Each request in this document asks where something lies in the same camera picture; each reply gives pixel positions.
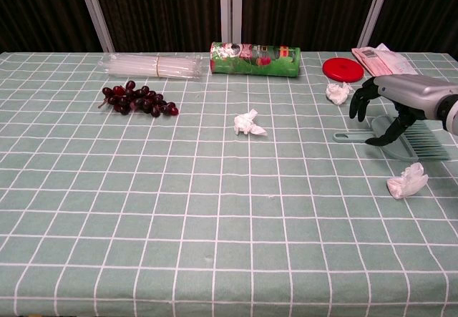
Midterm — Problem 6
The green white checked tablecloth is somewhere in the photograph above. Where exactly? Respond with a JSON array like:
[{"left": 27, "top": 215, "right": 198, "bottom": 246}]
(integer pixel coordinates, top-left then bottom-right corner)
[{"left": 0, "top": 50, "right": 458, "bottom": 317}]

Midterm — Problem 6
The dark red grape bunch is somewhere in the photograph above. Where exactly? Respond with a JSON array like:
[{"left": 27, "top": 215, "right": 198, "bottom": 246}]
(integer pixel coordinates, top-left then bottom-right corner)
[{"left": 97, "top": 80, "right": 180, "bottom": 118}]

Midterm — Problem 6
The red round plastic lid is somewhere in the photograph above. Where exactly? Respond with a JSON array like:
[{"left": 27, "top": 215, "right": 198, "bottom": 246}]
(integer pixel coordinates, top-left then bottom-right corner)
[{"left": 322, "top": 58, "right": 364, "bottom": 82}]

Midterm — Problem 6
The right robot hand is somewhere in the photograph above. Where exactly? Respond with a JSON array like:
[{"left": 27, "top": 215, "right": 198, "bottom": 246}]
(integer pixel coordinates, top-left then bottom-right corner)
[{"left": 349, "top": 74, "right": 458, "bottom": 148}]

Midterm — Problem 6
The pink white plastic packet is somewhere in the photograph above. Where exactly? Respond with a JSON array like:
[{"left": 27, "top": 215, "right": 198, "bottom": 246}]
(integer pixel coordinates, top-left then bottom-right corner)
[{"left": 351, "top": 43, "right": 418, "bottom": 77}]

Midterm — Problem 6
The white metal frame post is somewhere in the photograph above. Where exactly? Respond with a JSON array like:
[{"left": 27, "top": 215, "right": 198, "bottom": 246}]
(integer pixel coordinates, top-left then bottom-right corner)
[
  {"left": 74, "top": 0, "right": 116, "bottom": 53},
  {"left": 219, "top": 0, "right": 243, "bottom": 44},
  {"left": 357, "top": 0, "right": 394, "bottom": 48}
]

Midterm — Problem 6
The clear pack of white straws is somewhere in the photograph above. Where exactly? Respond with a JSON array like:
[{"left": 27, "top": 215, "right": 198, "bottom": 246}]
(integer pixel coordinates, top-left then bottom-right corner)
[{"left": 99, "top": 52, "right": 210, "bottom": 82}]

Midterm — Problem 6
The green chips can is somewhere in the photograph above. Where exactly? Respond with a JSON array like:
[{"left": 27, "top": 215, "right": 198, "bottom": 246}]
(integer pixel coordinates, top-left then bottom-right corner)
[{"left": 209, "top": 42, "right": 301, "bottom": 79}]

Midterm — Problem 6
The light green hand brush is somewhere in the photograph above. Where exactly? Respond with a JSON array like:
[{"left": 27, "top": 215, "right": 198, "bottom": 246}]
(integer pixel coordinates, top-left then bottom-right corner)
[{"left": 332, "top": 114, "right": 451, "bottom": 162}]

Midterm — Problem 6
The dark brown pleated curtain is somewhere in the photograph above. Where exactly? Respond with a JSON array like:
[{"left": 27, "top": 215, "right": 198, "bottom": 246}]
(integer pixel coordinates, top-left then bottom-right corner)
[
  {"left": 241, "top": 0, "right": 380, "bottom": 52},
  {"left": 89, "top": 0, "right": 223, "bottom": 53},
  {"left": 0, "top": 0, "right": 104, "bottom": 54},
  {"left": 368, "top": 0, "right": 458, "bottom": 60}
]

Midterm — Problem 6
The tissue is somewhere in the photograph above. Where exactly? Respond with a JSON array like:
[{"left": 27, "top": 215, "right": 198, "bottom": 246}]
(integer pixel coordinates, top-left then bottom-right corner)
[
  {"left": 386, "top": 162, "right": 429, "bottom": 200},
  {"left": 233, "top": 108, "right": 268, "bottom": 137},
  {"left": 324, "top": 82, "right": 355, "bottom": 107}
]

